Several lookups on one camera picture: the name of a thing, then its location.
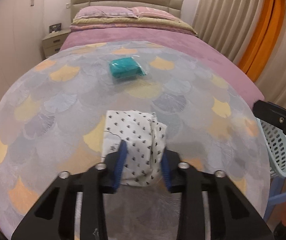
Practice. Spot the pastel leaf pattern blanket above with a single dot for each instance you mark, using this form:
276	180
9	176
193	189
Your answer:
71	110

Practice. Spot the beige curtain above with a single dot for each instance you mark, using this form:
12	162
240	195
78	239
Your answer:
228	25

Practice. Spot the pink pillow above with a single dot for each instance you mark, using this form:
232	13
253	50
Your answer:
153	13

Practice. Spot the teal packet in plastic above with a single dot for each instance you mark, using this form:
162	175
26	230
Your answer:
126	69

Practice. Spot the orange curtain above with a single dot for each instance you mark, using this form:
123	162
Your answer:
264	38

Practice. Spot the lilac pillow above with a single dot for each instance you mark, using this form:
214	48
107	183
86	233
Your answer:
104	12

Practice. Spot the white dotted cloth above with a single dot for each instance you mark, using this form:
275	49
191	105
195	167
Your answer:
146	140

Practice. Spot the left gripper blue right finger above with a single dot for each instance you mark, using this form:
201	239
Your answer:
165	169

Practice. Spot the white wardrobe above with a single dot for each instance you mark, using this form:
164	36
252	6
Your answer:
21	33

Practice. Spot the light blue perforated basket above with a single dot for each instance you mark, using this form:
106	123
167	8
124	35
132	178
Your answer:
275	141

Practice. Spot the blue stool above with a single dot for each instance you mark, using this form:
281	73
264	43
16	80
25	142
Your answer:
276	196

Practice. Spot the purple covered bed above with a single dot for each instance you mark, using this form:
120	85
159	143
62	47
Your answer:
177	35

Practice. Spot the beige nightstand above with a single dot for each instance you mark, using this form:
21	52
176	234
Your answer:
53	42

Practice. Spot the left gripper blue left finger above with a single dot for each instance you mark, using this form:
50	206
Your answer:
120	162

